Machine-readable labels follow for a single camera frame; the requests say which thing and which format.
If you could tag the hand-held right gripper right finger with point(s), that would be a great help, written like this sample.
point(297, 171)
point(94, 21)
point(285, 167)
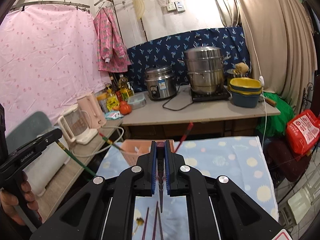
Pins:
point(168, 170)

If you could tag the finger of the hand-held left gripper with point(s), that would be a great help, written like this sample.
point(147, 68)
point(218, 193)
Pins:
point(50, 137)

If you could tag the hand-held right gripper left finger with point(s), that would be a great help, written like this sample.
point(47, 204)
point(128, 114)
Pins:
point(153, 170)

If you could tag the pink perforated utensil basket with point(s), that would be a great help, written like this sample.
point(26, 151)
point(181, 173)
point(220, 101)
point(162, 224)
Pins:
point(130, 155)

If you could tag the dark red chopstick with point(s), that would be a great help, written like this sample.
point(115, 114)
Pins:
point(145, 222)
point(161, 200)
point(155, 222)
point(161, 230)

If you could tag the green chopstick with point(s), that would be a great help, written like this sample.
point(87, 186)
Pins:
point(113, 145)
point(80, 162)

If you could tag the person's left hand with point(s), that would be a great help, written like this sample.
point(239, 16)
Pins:
point(8, 202)

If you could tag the white glass kettle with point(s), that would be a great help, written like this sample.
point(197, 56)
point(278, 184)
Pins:
point(75, 125)

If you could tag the pink electric kettle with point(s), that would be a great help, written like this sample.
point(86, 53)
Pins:
point(91, 110)

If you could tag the gold flower spoon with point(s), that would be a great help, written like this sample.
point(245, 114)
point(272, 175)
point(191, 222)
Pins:
point(139, 221)

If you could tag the blue planet print tablecloth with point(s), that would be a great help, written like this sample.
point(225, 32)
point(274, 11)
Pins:
point(225, 160)

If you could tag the orange lid jar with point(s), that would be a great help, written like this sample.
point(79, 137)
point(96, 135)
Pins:
point(102, 102)

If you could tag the small snack packet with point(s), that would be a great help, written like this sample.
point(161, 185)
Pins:
point(113, 115)

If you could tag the red tomato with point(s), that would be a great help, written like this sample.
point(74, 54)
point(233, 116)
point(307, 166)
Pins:
point(125, 108)

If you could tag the clear plastic food container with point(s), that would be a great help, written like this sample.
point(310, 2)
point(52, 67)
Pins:
point(136, 101)

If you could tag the pink dotted curtain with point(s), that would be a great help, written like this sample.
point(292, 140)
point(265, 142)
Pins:
point(45, 67)

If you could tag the yellow label oil bottle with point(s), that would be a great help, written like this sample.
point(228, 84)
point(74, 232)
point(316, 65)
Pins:
point(112, 102)

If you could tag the steel rice cooker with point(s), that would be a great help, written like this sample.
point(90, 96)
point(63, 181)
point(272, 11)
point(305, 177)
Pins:
point(160, 85)

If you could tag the black induction cooker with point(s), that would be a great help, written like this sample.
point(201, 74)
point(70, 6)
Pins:
point(211, 96)

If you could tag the clear cooking oil bottle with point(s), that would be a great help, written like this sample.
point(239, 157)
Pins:
point(125, 87)

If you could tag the blue yellow plastic basin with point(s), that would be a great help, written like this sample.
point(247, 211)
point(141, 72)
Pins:
point(246, 100)
point(245, 83)

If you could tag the steel steamer pot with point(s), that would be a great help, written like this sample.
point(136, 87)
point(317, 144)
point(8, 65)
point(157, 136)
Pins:
point(205, 70)

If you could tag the pink patterned garment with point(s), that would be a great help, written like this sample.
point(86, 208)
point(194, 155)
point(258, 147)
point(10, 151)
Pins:
point(110, 45)

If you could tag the green plastic bag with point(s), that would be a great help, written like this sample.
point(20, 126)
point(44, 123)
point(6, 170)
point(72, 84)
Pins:
point(277, 115)

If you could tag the navy leaf print cloth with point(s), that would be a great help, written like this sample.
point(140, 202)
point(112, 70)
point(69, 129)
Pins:
point(162, 47)

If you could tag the tan loofah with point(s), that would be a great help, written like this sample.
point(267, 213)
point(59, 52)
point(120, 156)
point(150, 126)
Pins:
point(241, 68)

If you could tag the red printed bag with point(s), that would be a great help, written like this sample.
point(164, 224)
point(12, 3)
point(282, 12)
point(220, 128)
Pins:
point(303, 132)

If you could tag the hanging yellow scrub mitt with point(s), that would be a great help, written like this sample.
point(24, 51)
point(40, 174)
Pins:
point(138, 2)

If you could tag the beige curtain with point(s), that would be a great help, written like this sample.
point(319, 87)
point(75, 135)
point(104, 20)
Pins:
point(280, 42)

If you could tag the white wall socket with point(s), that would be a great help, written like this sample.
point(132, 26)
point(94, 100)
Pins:
point(171, 6)

